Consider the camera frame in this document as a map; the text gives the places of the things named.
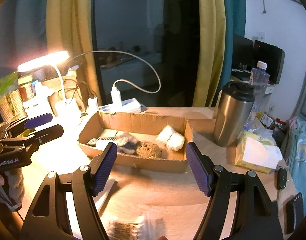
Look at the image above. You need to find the yellow curtain left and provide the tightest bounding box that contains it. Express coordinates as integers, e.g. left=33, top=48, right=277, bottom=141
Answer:
left=46, top=0, right=102, bottom=105

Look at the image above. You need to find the white fluffy soft pad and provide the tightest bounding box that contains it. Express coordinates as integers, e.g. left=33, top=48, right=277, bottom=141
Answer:
left=156, top=125, right=185, bottom=151

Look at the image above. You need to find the yellow curtain right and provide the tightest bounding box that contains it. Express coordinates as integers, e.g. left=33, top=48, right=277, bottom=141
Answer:
left=192, top=0, right=226, bottom=107

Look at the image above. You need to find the black monitor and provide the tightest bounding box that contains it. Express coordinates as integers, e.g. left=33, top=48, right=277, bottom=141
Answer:
left=231, top=35, right=285, bottom=85

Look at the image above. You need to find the black car key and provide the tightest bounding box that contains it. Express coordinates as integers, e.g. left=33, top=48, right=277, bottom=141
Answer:
left=276, top=168, right=287, bottom=190

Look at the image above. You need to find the white LED desk lamp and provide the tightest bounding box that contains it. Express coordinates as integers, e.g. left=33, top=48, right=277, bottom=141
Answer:
left=17, top=50, right=80, bottom=126

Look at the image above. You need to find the brown scrubby sponge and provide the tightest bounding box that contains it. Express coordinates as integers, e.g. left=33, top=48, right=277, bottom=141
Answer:
left=136, top=141, right=162, bottom=159

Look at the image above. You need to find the clear water bottle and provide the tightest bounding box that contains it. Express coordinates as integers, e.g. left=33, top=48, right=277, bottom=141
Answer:
left=243, top=61, right=269, bottom=131

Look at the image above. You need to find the stack of paper cups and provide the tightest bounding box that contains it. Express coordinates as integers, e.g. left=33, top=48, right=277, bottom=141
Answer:
left=0, top=72, right=27, bottom=122

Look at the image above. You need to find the stainless steel travel mug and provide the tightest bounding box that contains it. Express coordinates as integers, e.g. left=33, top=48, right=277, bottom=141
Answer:
left=213, top=81, right=255, bottom=147

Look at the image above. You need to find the grey patterned sock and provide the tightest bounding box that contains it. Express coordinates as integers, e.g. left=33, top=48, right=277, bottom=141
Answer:
left=87, top=132, right=139, bottom=155

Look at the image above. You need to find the white power strip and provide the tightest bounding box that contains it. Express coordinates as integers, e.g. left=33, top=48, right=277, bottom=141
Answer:
left=99, top=98, right=142, bottom=114

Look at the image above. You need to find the black phone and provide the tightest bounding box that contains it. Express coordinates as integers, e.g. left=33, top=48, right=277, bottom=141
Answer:
left=286, top=192, right=304, bottom=234

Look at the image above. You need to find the yellow tissue pack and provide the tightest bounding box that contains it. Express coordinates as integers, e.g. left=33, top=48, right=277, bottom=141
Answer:
left=234, top=131, right=282, bottom=173

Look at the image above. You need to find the yellow curtain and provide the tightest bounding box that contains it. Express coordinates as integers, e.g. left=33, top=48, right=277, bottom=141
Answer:
left=46, top=0, right=102, bottom=105
left=192, top=0, right=226, bottom=107

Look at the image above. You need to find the white textured cloth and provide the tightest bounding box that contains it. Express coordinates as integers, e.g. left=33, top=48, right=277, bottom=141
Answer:
left=101, top=211, right=165, bottom=240

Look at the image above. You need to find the brown cardboard box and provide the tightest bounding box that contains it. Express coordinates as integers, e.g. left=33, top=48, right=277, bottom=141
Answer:
left=77, top=111, right=216, bottom=174

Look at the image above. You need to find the white charger with cable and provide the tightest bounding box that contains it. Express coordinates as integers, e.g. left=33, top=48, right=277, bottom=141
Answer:
left=67, top=50, right=161, bottom=109

